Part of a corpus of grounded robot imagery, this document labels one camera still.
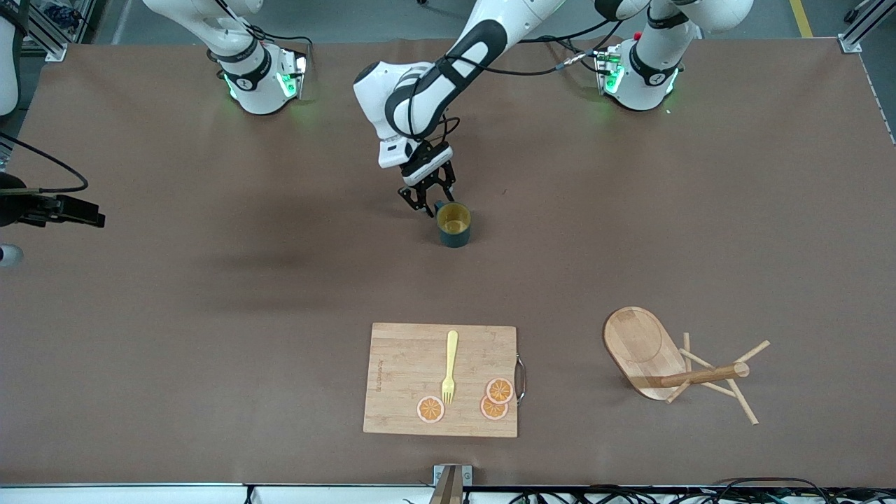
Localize dark green cup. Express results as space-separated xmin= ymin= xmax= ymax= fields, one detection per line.
xmin=434 ymin=200 xmax=473 ymax=249

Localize wooden mug tree rack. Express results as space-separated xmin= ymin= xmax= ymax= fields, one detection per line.
xmin=602 ymin=306 xmax=771 ymax=426

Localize brown table mat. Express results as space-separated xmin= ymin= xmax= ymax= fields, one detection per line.
xmin=0 ymin=36 xmax=896 ymax=489

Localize yellow fork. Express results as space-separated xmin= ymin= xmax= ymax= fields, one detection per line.
xmin=441 ymin=330 xmax=460 ymax=405

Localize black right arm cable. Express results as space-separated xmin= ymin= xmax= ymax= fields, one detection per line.
xmin=0 ymin=130 xmax=90 ymax=195

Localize aluminium frame profile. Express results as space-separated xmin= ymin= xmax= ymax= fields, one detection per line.
xmin=839 ymin=0 xmax=896 ymax=55
xmin=21 ymin=0 xmax=69 ymax=62

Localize black left base cable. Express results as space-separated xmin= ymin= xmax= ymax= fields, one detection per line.
xmin=538 ymin=34 xmax=607 ymax=75

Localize black base cable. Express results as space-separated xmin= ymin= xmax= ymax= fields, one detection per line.
xmin=217 ymin=0 xmax=314 ymax=47
xmin=538 ymin=34 xmax=607 ymax=75

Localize bamboo cutting board with handle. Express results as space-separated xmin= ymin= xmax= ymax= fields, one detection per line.
xmin=363 ymin=322 xmax=527 ymax=439

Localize black right base cable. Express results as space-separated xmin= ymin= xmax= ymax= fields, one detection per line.
xmin=217 ymin=0 xmax=314 ymax=47

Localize metal table edge bracket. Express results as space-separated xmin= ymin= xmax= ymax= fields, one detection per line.
xmin=428 ymin=464 xmax=474 ymax=504

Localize black cable loop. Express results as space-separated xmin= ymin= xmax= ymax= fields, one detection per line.
xmin=710 ymin=477 xmax=896 ymax=504

